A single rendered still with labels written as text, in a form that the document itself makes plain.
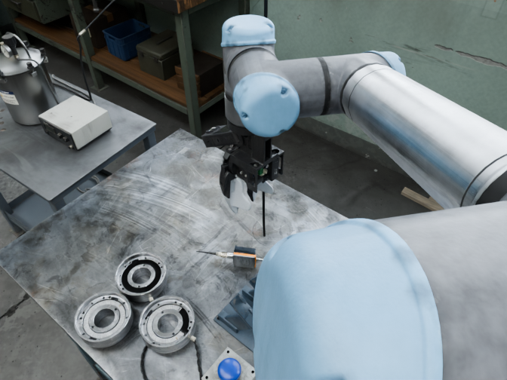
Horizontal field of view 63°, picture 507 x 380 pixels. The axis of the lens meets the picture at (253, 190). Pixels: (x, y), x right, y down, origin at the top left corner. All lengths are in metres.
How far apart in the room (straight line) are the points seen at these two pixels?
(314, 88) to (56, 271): 0.71
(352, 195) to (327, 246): 2.04
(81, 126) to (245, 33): 0.95
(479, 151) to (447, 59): 1.70
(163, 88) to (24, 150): 1.17
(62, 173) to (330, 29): 1.44
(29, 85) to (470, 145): 1.42
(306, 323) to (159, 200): 0.93
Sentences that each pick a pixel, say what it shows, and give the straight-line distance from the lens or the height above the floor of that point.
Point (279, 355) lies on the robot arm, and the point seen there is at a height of 1.39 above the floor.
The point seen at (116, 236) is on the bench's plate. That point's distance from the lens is 1.03.
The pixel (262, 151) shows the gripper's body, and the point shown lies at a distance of 0.66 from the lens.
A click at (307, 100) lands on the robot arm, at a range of 0.52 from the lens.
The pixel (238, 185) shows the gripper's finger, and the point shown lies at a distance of 0.74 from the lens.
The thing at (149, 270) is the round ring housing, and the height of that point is 0.83.
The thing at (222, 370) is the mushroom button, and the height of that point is 0.87.
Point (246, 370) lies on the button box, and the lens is 0.78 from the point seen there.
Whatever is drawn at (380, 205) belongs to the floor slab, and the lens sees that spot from 2.21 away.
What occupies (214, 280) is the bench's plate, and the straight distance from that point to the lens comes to 0.91.
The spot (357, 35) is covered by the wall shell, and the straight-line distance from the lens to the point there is 2.15.
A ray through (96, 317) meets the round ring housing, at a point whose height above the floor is 0.82.
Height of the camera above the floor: 1.57
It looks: 46 degrees down
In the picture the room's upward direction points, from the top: straight up
